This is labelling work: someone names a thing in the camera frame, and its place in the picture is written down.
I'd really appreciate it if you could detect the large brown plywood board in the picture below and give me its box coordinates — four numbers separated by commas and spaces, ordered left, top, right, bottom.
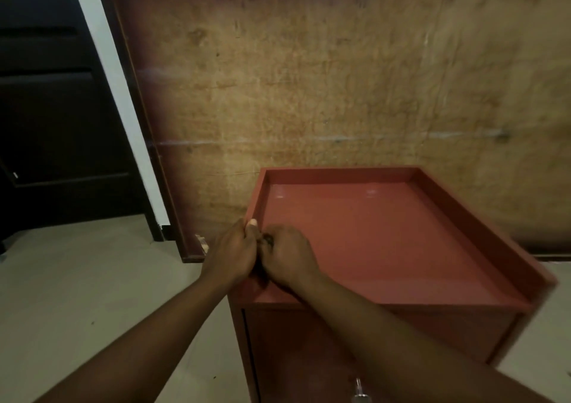
93, 0, 571, 263

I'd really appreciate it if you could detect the person's left hand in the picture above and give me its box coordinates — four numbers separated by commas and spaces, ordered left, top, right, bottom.
200, 218, 264, 290

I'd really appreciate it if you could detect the dark wooden door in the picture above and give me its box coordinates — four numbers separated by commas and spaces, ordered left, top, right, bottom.
0, 0, 154, 243

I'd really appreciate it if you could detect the person's left forearm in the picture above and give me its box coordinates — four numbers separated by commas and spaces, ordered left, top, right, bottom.
33, 273, 245, 403

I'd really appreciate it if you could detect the silver metal cabinet knob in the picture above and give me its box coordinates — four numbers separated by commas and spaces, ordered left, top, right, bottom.
352, 378, 373, 403

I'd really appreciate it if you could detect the red wooden cabinet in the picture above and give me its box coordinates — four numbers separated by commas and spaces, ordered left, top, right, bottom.
227, 166, 559, 403

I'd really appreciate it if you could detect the person's right forearm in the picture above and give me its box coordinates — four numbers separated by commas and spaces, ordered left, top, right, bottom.
291, 273, 556, 403

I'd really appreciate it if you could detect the person's right hand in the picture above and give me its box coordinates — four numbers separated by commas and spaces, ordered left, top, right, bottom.
256, 224, 324, 293

